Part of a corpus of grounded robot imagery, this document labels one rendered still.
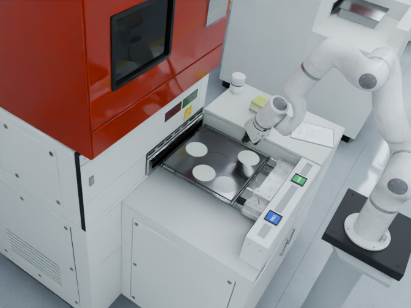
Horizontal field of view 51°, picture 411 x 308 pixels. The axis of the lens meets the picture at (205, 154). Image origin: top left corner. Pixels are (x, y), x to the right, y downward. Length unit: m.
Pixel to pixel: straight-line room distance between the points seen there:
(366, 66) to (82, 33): 0.85
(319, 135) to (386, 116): 0.63
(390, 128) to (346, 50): 0.30
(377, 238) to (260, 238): 0.51
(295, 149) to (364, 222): 0.45
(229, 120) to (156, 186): 0.48
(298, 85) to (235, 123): 0.54
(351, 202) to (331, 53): 0.76
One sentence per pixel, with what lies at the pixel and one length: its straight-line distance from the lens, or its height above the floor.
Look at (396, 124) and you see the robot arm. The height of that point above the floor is 1.40.
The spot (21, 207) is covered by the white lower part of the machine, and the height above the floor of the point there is 0.69.
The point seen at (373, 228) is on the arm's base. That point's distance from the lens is 1.82.
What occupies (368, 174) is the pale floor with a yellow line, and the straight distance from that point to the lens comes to 3.61.
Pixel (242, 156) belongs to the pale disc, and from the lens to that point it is 1.97.
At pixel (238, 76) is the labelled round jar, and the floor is 1.06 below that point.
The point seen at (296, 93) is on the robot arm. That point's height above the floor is 1.35.
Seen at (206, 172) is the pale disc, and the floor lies 0.90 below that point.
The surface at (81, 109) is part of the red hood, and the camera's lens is 1.30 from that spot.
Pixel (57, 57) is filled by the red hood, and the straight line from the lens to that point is 1.27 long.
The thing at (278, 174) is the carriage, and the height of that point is 0.88.
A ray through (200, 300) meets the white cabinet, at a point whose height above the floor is 0.49.
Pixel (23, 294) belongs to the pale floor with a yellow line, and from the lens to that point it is 2.59.
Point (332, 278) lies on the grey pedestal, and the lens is 2.08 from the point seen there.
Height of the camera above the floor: 2.19
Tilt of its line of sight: 42 degrees down
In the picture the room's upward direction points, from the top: 10 degrees clockwise
